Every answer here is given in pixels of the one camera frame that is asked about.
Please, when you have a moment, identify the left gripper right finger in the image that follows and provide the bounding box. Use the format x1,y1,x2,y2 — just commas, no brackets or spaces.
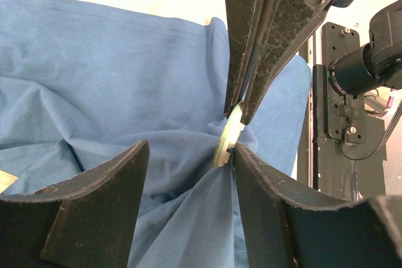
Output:
234,144,401,267

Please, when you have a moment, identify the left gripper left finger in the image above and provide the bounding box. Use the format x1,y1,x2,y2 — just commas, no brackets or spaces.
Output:
1,141,149,267

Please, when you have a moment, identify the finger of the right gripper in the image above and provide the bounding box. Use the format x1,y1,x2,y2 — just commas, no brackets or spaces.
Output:
241,0,334,125
224,0,266,116

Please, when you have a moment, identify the round pale green brooch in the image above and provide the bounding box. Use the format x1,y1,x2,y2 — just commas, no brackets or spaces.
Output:
213,102,245,168

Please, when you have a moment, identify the dark blue t-shirt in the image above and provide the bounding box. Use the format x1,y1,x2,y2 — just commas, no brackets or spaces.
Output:
0,0,312,268

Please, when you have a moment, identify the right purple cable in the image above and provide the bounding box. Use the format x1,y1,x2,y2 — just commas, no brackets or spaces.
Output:
388,88,397,112

